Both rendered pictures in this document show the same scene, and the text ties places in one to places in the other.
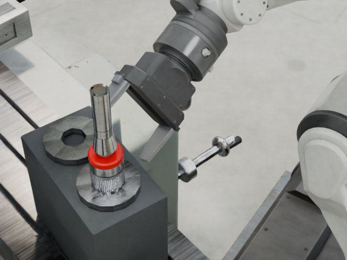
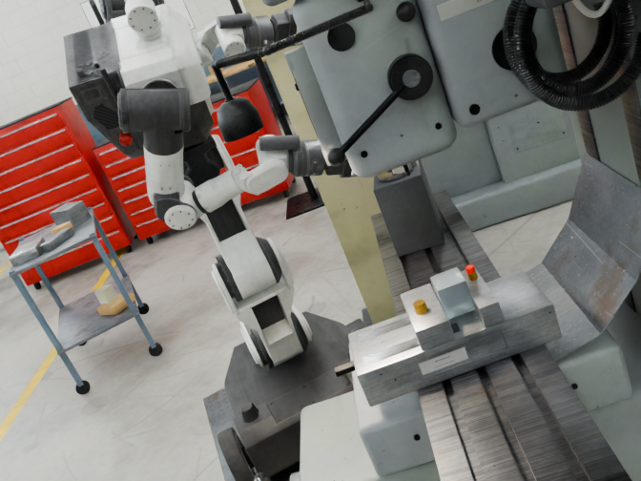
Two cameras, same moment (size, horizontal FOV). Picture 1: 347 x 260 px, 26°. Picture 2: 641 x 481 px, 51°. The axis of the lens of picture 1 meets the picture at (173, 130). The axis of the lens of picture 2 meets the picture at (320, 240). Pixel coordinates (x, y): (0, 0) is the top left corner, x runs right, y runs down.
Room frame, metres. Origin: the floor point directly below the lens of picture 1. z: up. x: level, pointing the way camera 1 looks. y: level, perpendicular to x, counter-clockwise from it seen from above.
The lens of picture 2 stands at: (1.98, 1.14, 1.66)
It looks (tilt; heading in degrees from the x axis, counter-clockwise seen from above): 20 degrees down; 227
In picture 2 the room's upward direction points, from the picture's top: 23 degrees counter-clockwise
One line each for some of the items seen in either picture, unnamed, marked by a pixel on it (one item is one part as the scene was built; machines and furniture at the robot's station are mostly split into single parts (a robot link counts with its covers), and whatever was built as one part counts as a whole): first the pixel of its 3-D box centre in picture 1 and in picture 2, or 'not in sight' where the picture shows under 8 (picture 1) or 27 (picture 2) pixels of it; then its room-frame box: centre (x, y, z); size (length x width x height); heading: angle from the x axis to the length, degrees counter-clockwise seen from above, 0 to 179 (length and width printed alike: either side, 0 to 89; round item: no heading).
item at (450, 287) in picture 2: not in sight; (452, 293); (1.15, 0.49, 1.08); 0.06 x 0.05 x 0.06; 43
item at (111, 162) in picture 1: (105, 153); not in sight; (0.67, 0.09, 1.22); 0.05 x 0.05 x 0.01
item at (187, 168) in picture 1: (208, 154); not in sight; (1.28, -0.09, 0.55); 0.22 x 0.06 x 0.06; 130
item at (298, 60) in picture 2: not in sight; (317, 106); (1.11, 0.32, 1.44); 0.04 x 0.04 x 0.21; 40
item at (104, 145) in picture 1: (102, 122); not in sight; (0.67, 0.09, 1.28); 0.03 x 0.03 x 0.11
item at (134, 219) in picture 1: (95, 201); (406, 198); (0.71, 0.12, 1.07); 0.22 x 0.12 x 0.20; 34
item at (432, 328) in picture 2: not in sight; (425, 315); (1.18, 0.45, 1.06); 0.15 x 0.06 x 0.04; 43
